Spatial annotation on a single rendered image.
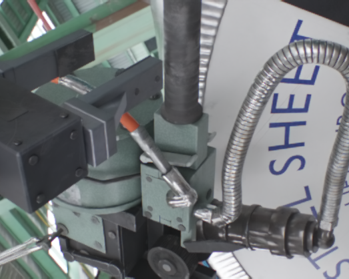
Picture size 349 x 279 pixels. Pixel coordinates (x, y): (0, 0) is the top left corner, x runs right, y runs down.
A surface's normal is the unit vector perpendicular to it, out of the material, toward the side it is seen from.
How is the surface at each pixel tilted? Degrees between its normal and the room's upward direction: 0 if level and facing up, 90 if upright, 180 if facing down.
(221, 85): 90
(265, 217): 96
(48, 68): 129
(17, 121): 115
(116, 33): 90
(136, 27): 90
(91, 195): 81
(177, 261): 58
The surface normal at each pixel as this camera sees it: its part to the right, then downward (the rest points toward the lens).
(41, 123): 0.00, -0.81
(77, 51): 0.78, 0.37
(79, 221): -0.48, 0.52
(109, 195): 0.22, 0.58
